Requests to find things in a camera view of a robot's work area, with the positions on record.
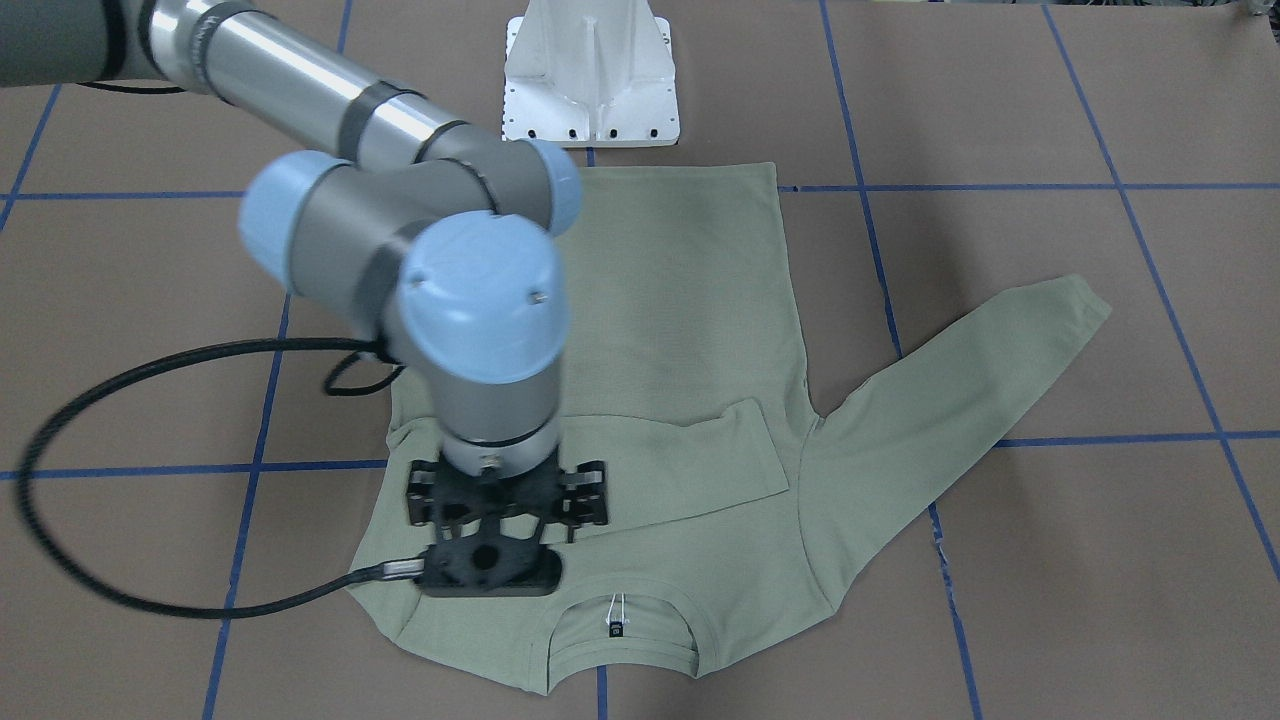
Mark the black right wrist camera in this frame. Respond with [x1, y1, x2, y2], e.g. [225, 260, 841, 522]
[413, 536, 564, 598]

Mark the black camera cable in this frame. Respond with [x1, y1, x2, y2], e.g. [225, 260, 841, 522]
[14, 338, 425, 621]

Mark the green long-sleeve shirt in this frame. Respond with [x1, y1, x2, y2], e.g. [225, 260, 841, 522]
[352, 163, 1111, 694]

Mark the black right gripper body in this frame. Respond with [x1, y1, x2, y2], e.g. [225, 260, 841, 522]
[404, 455, 609, 543]

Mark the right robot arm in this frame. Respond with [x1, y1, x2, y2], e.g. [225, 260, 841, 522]
[3, 1, 609, 534]

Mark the white pedestal base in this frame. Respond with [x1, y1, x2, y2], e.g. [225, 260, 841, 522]
[500, 1, 682, 149]

